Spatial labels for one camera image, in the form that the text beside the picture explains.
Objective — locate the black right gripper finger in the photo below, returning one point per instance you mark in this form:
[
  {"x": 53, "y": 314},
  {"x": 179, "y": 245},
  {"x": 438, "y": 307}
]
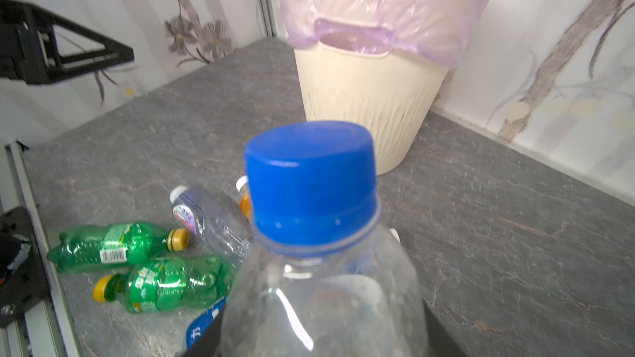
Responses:
[{"x": 30, "y": 51}]

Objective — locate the green bottle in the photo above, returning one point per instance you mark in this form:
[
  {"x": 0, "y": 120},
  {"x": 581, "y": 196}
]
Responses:
[
  {"x": 87, "y": 248},
  {"x": 169, "y": 284}
]

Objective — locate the clear bottle purple label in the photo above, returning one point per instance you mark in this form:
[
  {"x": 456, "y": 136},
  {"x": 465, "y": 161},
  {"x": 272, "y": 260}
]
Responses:
[{"x": 215, "y": 219}]

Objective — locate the small clear bottle blue label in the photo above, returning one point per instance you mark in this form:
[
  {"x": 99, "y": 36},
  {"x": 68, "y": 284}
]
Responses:
[{"x": 323, "y": 276}]

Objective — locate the cream plastic waste bin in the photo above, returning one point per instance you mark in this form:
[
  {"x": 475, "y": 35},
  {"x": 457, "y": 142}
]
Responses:
[{"x": 388, "y": 94}]

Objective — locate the pink bin liner bag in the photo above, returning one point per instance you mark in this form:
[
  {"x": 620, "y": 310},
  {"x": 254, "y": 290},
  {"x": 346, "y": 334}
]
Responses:
[{"x": 438, "y": 30}]

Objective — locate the orange red drink bottle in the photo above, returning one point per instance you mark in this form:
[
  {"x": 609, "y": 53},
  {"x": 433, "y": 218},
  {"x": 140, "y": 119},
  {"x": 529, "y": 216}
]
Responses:
[{"x": 245, "y": 202}]

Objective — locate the aluminium mounting rail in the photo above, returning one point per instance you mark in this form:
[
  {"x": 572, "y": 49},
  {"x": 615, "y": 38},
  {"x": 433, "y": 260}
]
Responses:
[{"x": 35, "y": 318}]

